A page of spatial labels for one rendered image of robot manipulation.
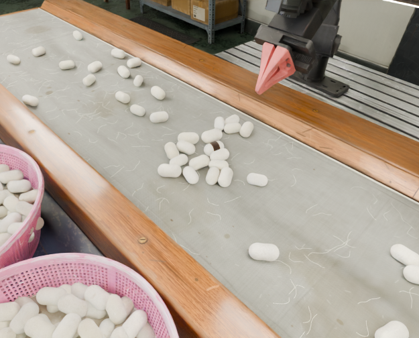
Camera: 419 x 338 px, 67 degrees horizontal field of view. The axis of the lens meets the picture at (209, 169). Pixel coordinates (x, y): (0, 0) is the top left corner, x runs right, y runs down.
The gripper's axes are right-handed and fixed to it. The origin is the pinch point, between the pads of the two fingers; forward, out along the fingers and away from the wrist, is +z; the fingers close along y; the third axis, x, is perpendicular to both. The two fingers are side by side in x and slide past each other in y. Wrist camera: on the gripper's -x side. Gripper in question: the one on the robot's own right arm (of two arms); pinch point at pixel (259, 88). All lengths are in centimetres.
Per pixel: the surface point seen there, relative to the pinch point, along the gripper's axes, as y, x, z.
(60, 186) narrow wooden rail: -8.2, -17.9, 29.3
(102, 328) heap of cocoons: 11.0, -19.4, 35.9
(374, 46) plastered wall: -41, 173, -112
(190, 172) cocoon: 2.3, -7.9, 18.1
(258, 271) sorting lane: 19.0, -9.4, 22.8
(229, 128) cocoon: -1.3, 0.8, 8.4
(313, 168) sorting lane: 14.2, 3.9, 7.1
